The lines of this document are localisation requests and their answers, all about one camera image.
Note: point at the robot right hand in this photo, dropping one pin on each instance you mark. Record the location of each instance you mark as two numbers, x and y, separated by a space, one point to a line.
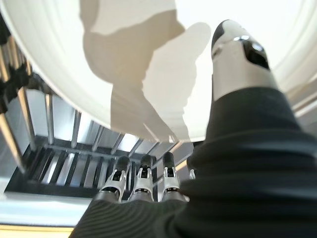
247 186

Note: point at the small cream plate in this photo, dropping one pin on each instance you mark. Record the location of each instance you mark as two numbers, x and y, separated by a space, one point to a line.
74 37

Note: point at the black sink dish rack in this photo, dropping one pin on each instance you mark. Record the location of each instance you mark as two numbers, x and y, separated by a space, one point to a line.
62 183

